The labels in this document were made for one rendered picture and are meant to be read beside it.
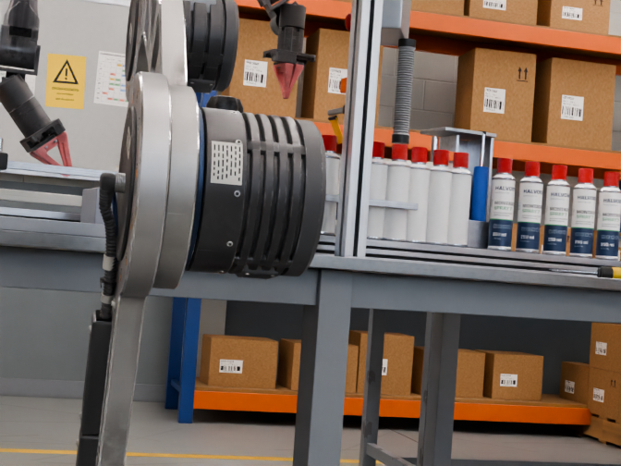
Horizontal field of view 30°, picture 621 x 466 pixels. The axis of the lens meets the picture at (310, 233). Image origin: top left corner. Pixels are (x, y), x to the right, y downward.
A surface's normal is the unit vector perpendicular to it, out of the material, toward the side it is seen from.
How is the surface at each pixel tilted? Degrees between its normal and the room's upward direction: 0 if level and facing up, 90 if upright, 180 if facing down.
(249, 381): 90
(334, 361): 90
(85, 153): 90
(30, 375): 90
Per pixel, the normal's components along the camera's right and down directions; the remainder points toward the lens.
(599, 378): -0.97, -0.07
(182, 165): 0.25, -0.15
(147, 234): 0.18, 0.45
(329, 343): 0.43, 0.00
